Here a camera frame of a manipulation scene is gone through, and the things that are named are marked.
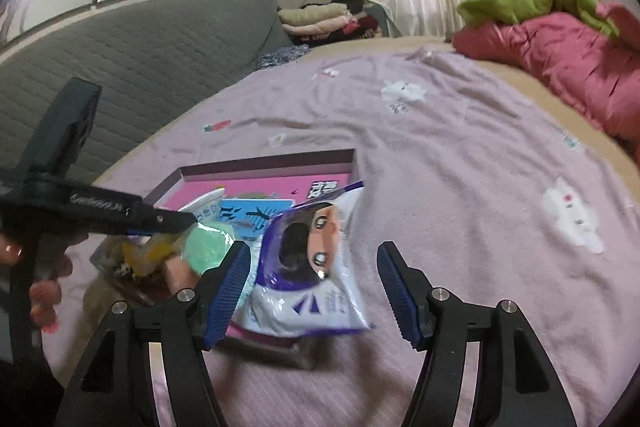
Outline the purple cartoon wet wipes pack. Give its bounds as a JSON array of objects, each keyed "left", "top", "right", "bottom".
[{"left": 232, "top": 181, "right": 370, "bottom": 338}]

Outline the stack of folded clothes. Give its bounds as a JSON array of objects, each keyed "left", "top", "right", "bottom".
[{"left": 278, "top": 0, "right": 390, "bottom": 48}]

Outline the yellow cartoon wet wipes pack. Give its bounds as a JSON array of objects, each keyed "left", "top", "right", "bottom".
[{"left": 119, "top": 185, "right": 229, "bottom": 281}]

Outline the pink quilted comforter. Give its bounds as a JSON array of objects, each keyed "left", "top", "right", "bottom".
[{"left": 452, "top": 3, "right": 640, "bottom": 159}]

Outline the person's left hand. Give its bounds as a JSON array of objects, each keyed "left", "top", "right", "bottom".
[{"left": 1, "top": 234, "right": 73, "bottom": 334}]

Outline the pink children's book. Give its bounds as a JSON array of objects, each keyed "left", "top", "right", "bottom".
[{"left": 166, "top": 173, "right": 351, "bottom": 335}]

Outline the shallow purple cardboard box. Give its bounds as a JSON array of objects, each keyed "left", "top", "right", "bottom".
[{"left": 145, "top": 150, "right": 360, "bottom": 369}]

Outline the green round puff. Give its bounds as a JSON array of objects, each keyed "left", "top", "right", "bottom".
[{"left": 180, "top": 222, "right": 235, "bottom": 275}]

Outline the purple patterned bedspread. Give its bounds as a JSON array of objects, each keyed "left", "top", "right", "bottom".
[{"left": 41, "top": 45, "right": 640, "bottom": 427}]

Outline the grey quilted headboard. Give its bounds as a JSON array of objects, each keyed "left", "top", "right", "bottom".
[{"left": 1, "top": 0, "right": 290, "bottom": 182}]

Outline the green blanket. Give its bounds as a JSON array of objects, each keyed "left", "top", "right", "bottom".
[{"left": 457, "top": 0, "right": 620, "bottom": 37}]

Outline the dark patterned cloth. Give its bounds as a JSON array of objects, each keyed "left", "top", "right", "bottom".
[{"left": 257, "top": 44, "right": 310, "bottom": 69}]

